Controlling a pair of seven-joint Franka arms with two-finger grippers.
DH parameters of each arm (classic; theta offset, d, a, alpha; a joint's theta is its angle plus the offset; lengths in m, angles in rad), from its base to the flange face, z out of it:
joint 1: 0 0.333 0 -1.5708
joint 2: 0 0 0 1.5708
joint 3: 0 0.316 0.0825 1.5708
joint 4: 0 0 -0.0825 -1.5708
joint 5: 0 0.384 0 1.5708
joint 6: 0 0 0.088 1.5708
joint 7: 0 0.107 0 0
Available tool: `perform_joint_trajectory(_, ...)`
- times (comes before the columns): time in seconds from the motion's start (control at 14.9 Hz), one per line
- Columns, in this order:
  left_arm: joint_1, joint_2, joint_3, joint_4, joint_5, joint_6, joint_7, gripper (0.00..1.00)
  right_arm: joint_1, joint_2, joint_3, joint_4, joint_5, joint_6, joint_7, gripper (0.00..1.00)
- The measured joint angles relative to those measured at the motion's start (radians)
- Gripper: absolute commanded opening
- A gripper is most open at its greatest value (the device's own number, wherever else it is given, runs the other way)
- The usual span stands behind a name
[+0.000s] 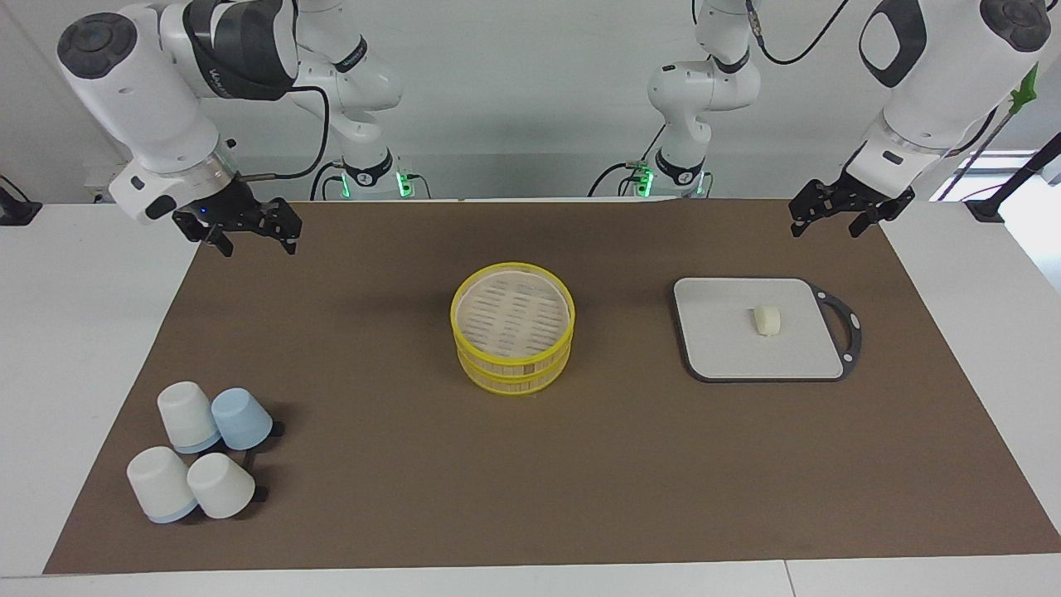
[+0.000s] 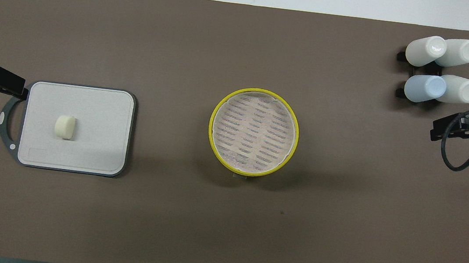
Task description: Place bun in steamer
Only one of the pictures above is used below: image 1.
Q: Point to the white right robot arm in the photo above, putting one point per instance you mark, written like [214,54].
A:
[133,91]

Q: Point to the yellow bamboo steamer lid tier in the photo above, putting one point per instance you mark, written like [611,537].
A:
[512,358]

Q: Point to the white power strip box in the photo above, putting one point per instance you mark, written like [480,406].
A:
[98,186]

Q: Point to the green clip on rod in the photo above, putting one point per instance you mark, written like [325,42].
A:
[1026,87]

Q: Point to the white steamed bun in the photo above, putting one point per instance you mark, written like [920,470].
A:
[767,320]

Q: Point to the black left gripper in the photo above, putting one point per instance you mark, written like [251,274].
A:
[845,199]

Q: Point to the black table clamp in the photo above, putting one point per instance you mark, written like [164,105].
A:
[16,211]

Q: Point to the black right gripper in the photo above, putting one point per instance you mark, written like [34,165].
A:
[228,207]

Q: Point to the brown table mat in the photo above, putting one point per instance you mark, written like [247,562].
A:
[530,481]

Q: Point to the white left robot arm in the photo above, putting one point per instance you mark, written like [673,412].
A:
[937,91]

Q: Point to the white plastic cup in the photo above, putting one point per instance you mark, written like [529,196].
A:
[220,486]

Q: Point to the yellow bamboo steamer base tier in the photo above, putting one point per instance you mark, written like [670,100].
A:
[514,384]

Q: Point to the white cup blue rim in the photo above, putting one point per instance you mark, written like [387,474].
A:
[187,414]
[160,483]

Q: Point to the black stand pole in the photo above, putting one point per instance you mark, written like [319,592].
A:
[1019,178]

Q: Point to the light blue plastic cup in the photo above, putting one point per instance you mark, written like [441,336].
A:
[242,419]

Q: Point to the white steamer liner cloth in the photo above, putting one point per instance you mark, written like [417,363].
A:
[514,311]

